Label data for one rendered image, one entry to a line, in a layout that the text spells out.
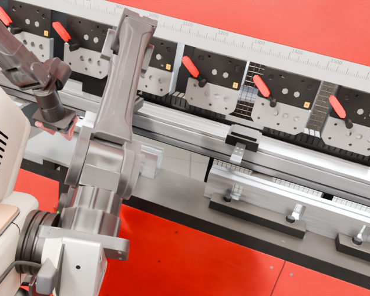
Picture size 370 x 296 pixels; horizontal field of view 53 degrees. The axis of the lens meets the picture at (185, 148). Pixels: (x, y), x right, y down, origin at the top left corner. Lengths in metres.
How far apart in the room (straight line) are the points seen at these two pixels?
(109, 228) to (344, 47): 0.75
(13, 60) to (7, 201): 0.45
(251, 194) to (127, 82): 0.65
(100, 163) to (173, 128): 0.91
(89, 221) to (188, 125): 0.97
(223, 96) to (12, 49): 0.55
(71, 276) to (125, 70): 0.37
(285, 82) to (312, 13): 0.18
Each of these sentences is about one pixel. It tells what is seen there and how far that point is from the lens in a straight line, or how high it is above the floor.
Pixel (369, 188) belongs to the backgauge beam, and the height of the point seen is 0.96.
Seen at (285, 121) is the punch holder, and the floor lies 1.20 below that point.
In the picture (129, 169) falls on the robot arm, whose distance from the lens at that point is 0.57.
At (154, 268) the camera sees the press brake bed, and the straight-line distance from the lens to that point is 1.32.
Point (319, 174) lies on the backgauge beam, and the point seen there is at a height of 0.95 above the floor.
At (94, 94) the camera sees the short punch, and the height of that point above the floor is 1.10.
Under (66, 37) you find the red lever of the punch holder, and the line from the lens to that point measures 1.18.
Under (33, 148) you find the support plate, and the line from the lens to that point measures 1.13.
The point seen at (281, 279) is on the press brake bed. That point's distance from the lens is 1.23.
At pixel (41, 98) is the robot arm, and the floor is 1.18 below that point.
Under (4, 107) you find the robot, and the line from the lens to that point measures 0.49.
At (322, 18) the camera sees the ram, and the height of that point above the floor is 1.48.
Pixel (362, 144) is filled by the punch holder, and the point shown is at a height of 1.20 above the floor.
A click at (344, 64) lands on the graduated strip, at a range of 1.05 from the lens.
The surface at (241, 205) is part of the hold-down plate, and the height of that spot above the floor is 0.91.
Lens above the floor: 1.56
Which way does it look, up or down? 27 degrees down
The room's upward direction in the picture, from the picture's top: 12 degrees clockwise
